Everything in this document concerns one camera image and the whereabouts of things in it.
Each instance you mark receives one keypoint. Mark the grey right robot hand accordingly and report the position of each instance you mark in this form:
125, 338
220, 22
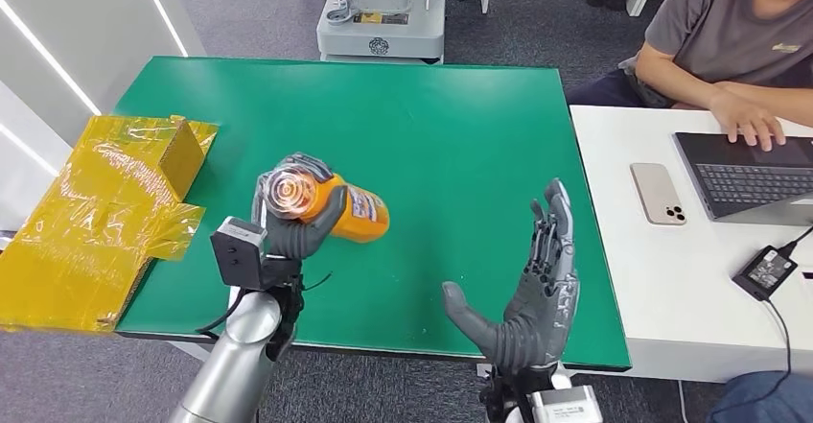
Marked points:
540, 318

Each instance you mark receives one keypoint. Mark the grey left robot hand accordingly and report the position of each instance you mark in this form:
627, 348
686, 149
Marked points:
298, 239

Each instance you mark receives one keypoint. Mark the orange juice bottle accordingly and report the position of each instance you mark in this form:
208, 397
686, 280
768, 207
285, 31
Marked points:
355, 217

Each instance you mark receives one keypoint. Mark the person's right forearm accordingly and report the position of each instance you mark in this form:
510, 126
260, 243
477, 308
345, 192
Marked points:
673, 80

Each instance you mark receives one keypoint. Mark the person's left forearm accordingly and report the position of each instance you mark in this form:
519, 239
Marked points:
775, 93

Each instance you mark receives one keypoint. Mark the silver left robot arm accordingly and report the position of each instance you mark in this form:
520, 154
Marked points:
235, 356

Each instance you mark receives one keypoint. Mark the white table leg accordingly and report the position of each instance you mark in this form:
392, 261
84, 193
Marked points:
190, 350

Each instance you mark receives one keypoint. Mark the beige smartphone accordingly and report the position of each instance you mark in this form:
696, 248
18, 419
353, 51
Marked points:
657, 192

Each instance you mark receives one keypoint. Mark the yellow taped cardboard box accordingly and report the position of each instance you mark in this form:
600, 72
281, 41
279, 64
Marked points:
95, 217

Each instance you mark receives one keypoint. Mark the grey machine base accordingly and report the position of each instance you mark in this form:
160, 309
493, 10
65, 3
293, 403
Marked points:
381, 26

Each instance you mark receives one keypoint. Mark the black power adapter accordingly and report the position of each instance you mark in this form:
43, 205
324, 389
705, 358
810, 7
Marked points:
765, 272

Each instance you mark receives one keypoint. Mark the person's leg in blue jeans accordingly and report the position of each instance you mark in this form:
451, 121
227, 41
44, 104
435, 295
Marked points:
768, 401

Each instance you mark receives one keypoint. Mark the dark grey laptop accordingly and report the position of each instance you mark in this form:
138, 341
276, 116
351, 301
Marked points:
749, 182

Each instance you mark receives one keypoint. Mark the person's right hand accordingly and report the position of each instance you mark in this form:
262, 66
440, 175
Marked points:
749, 118

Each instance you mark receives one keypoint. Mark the person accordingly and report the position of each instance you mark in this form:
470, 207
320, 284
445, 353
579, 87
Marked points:
718, 26

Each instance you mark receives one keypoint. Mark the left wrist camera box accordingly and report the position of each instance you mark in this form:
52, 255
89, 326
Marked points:
238, 255

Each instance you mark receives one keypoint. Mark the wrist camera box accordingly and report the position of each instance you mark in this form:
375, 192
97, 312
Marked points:
565, 407
238, 255

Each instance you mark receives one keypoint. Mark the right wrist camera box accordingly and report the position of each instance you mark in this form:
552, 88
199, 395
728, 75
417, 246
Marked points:
565, 407

